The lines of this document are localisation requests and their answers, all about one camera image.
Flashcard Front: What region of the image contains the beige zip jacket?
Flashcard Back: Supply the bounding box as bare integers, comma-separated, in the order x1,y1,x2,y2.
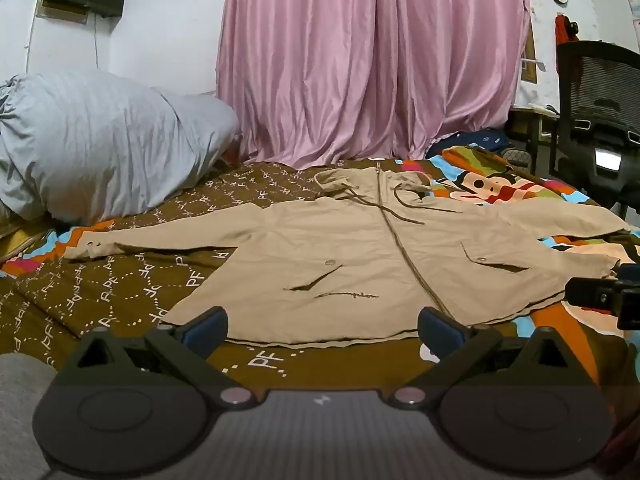
62,164,633,348

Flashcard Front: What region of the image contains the brown printed bedsheet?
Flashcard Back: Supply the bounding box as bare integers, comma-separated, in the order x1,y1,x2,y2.
0,145,640,461

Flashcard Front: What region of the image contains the red hanging cloth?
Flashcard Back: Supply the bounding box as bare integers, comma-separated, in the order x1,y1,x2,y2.
554,14,578,47

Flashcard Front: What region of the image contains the black mesh office chair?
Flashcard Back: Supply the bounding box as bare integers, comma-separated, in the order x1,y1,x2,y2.
549,40,640,221

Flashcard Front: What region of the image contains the brown wall board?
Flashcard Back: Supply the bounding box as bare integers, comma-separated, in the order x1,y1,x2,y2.
521,24,537,84

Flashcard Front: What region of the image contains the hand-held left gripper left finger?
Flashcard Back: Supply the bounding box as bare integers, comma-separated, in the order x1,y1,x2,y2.
75,306,261,408

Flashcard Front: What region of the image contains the yellow mat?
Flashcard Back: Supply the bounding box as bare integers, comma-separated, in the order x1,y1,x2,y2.
0,226,53,262

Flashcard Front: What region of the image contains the grey striped pillow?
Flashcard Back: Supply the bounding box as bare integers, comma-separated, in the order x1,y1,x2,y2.
0,71,242,226

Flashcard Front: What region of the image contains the desk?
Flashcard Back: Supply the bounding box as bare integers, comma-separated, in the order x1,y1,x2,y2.
507,104,561,166

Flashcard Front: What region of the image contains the navy blue cloth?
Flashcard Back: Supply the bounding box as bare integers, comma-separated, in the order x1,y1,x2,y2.
425,129,511,158

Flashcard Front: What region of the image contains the grey cloth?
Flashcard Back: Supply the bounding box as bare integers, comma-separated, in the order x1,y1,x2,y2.
0,352,58,480

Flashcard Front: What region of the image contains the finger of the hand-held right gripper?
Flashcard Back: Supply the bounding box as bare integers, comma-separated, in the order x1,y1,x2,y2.
565,276,623,317

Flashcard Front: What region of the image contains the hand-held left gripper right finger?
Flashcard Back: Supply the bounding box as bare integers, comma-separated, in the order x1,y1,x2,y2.
390,306,576,408

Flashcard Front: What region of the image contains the pink curtain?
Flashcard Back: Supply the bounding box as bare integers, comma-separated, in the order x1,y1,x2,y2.
216,0,532,171

